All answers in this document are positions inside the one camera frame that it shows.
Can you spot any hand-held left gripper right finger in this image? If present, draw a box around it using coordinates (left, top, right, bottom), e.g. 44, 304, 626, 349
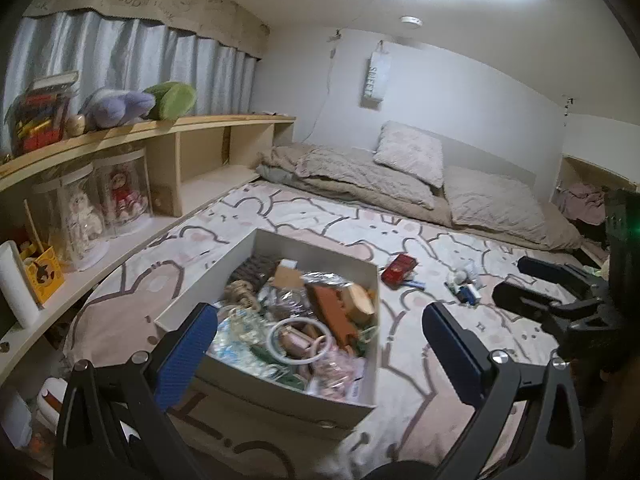
421, 301, 588, 480

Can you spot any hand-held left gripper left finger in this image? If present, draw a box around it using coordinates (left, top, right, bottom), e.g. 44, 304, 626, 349
52, 302, 218, 480

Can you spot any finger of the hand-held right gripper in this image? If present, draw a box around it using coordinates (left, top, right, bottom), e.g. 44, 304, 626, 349
492, 281, 576, 333
517, 255, 608, 306

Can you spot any red cardboard packet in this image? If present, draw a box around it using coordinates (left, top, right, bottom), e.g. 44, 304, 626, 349
381, 254, 418, 288

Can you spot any white plastic ring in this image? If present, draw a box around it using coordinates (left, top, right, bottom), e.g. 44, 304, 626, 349
267, 316, 333, 363

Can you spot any brown leather pouch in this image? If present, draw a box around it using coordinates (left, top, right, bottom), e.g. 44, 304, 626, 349
305, 280, 361, 356

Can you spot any white storage box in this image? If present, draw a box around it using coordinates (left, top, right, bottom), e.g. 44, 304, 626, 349
154, 227, 381, 431

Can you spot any tan fleece blanket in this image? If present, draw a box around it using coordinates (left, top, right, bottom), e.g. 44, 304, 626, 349
256, 144, 598, 251

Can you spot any clear plastic bag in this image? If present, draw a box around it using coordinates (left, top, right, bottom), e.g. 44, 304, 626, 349
207, 310, 273, 366

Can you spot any pile of clothes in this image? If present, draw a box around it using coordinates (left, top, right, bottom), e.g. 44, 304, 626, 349
556, 182, 608, 226

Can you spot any quilted beige pillow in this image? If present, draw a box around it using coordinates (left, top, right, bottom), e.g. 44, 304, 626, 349
442, 166, 548, 233

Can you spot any wooden block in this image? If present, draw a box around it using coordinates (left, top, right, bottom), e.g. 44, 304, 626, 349
345, 282, 378, 326

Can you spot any small pink box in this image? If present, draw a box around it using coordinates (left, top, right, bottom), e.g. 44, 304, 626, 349
280, 335, 311, 356

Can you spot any zip bag of pink beads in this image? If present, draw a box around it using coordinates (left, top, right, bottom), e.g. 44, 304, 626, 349
310, 355, 366, 401

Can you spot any brown cardboard piece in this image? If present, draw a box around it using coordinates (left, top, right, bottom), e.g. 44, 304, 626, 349
274, 265, 303, 288

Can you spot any white and orange figure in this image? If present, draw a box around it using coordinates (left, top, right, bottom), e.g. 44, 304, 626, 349
35, 377, 68, 423

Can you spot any small wooden box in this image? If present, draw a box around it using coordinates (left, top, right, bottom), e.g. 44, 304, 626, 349
150, 185, 177, 216

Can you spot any yellow pen holder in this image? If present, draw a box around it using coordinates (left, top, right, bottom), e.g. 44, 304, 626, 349
20, 245, 66, 306

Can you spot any red doll in clear case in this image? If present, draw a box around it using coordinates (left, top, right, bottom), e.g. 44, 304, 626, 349
92, 149, 153, 238

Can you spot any white doll in clear case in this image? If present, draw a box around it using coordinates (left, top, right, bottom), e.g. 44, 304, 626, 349
31, 164, 111, 273

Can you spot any fluffy beige pillow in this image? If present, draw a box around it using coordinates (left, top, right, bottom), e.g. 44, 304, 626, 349
372, 120, 446, 188

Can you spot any white paper roll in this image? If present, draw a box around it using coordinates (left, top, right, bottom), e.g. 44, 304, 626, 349
0, 241, 41, 330

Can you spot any white carton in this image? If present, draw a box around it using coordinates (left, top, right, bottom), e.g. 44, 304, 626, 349
0, 390, 36, 451

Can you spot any long wooden shelf unit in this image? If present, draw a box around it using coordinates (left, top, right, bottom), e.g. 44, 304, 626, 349
0, 114, 297, 480

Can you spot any quilted beige comforter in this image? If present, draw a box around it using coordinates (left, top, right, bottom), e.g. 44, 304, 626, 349
295, 146, 436, 211

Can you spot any wooden stick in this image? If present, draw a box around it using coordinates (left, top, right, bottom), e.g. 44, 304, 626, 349
24, 199, 43, 256

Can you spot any grey blanket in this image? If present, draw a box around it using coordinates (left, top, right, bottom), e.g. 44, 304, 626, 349
257, 162, 301, 183

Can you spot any green plush toy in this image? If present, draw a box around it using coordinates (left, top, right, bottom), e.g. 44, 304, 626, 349
144, 81, 197, 121

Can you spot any purple plush toy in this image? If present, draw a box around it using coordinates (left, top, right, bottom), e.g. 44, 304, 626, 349
79, 86, 156, 130

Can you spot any clear box of colourful toys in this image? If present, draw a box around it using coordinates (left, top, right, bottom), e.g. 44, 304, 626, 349
7, 80, 73, 157

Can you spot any grey curtain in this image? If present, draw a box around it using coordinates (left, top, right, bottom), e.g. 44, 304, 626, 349
0, 10, 258, 161

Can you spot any white book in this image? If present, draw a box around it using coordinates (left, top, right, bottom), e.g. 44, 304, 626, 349
30, 71, 81, 92

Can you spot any braided rope knot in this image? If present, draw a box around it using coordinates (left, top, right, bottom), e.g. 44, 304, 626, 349
222, 280, 261, 311

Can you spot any wooden wall nook shelf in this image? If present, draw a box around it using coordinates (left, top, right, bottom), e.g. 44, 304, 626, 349
550, 154, 640, 271

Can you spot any white hanging wall bag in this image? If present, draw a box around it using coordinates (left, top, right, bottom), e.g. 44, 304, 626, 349
361, 42, 392, 109

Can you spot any white wall cable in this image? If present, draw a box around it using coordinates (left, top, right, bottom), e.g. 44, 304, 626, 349
302, 30, 343, 143

